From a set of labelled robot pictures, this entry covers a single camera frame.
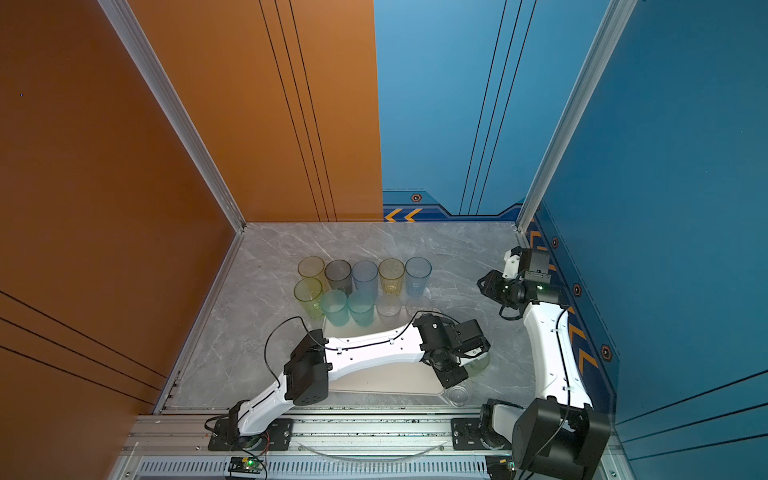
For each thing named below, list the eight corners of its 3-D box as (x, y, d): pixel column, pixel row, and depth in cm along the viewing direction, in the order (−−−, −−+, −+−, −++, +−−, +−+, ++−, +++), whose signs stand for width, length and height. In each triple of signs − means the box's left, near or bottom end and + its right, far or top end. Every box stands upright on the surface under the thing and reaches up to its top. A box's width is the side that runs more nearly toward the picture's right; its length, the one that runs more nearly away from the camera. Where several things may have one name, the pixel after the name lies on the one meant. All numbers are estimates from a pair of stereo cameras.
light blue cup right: (405, 299, 100) (406, 276, 89) (405, 280, 105) (406, 256, 94) (429, 299, 100) (432, 276, 89) (427, 280, 105) (430, 256, 94)
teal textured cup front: (350, 326, 93) (346, 311, 85) (352, 306, 97) (348, 291, 90) (373, 326, 92) (371, 311, 85) (374, 306, 97) (372, 291, 90)
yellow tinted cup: (380, 301, 100) (378, 278, 89) (380, 282, 105) (378, 258, 94) (403, 301, 100) (404, 278, 89) (403, 282, 105) (404, 258, 94)
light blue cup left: (356, 302, 101) (351, 277, 89) (358, 286, 105) (353, 260, 93) (378, 302, 101) (376, 277, 89) (378, 286, 105) (376, 260, 93)
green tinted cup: (303, 321, 95) (291, 299, 84) (307, 299, 100) (297, 276, 89) (326, 321, 95) (317, 299, 84) (330, 299, 100) (322, 276, 89)
